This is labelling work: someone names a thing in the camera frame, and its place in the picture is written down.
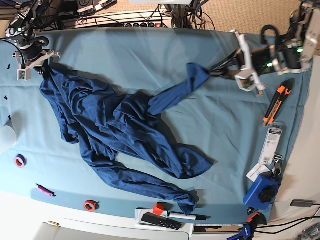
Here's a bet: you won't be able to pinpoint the metal carabiner keys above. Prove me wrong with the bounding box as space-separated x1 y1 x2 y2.
272 154 283 181

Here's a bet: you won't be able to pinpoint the light blue table cloth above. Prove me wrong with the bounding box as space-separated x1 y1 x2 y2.
0 27 311 225

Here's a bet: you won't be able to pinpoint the blue box black knob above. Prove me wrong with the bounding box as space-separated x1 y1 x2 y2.
243 173 282 211

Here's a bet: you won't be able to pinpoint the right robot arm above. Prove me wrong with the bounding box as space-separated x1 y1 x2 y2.
2 0 63 81

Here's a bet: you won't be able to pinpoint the black remote control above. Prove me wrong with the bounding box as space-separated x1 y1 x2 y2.
141 212 182 230

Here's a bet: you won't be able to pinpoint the white black marker pen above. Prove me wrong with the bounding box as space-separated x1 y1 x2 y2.
167 211 209 221

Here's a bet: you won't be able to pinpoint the grey adapter box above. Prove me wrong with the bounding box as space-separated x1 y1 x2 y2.
290 199 314 208

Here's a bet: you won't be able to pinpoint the black foot pedal start label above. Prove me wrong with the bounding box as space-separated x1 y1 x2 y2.
76 0 95 16

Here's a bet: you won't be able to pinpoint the purple tape roll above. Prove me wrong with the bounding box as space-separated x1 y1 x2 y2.
14 154 27 168

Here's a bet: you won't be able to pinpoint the white book under remote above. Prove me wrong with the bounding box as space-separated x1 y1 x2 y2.
134 208 195 236

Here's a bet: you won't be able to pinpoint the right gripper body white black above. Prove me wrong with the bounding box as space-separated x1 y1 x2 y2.
13 49 61 81

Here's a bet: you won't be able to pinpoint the red tape roll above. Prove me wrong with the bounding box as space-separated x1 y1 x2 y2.
83 200 99 212

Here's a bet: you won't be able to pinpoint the blue black clamp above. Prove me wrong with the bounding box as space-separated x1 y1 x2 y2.
227 224 255 240

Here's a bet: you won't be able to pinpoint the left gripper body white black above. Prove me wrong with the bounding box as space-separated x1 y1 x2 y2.
230 29 275 97

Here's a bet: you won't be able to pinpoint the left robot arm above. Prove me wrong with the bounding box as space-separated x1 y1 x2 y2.
210 0 320 96

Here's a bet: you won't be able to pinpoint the orange black utility knife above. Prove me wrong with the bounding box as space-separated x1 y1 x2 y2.
263 78 294 127

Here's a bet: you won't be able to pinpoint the dark blue t-shirt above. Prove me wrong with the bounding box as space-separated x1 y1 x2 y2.
40 63 213 215

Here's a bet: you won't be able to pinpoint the white paper roll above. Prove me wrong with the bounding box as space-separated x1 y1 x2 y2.
0 125 17 154

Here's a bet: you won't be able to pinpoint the white packaged item blister card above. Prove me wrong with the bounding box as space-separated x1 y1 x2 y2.
258 122 284 165

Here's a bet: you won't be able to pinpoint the white power strip red switch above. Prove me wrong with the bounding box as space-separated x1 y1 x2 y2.
98 22 169 28

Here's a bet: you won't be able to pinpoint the red cube block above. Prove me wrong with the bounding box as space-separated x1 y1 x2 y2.
152 202 165 216

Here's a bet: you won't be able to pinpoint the orange black lower clamp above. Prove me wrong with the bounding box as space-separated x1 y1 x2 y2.
246 212 261 223

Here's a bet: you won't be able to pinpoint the white paper card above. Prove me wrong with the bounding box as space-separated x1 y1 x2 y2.
246 163 271 183

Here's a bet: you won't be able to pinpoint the pink marker pen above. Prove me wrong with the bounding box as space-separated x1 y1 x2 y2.
35 184 56 198

